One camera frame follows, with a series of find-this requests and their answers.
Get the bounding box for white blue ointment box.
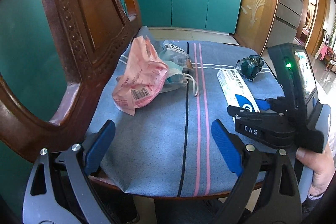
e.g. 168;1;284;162
217;68;260;113

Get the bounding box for pink plastic package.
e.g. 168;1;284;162
112;36;169;116

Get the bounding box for teal kitchen cabinets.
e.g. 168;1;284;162
1;0;241;121

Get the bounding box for person right hand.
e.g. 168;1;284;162
296;143;335;197

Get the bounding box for dark green crumpled wrapper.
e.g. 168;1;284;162
235;55;264;81

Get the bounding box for blue white face mask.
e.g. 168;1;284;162
160;61;199;97

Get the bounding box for blue striped table cloth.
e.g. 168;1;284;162
86;25;285;198

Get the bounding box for clear plastic snack bag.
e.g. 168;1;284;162
153;40;193;69

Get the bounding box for carved wooden chair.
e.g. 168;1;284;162
1;0;142;162

